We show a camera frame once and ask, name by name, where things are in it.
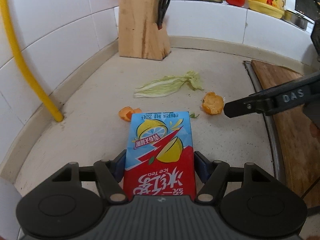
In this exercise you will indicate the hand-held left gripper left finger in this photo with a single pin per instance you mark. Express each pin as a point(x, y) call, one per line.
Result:
point(119, 163)

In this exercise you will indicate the yellow pipe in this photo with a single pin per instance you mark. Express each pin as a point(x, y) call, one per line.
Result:
point(22, 62)

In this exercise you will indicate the wooden knife block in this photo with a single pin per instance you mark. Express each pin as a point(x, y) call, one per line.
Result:
point(140, 30)

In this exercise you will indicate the wooden cutting board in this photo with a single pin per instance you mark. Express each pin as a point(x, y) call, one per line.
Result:
point(295, 140)

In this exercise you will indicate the orange peel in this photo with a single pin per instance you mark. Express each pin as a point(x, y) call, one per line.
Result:
point(126, 113)
point(212, 103)

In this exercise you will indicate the pale napa cabbage leaf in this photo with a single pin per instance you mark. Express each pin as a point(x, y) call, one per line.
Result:
point(162, 86)

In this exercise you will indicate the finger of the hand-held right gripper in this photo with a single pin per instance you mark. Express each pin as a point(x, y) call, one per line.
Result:
point(250, 105)

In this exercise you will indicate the red and blue drink carton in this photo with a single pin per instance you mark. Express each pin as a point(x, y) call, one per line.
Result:
point(160, 155)

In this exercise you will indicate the tiny green leaf scrap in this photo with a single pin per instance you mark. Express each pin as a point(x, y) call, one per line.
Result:
point(193, 115)

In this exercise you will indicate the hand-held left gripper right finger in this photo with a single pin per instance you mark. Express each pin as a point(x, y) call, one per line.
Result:
point(201, 165)

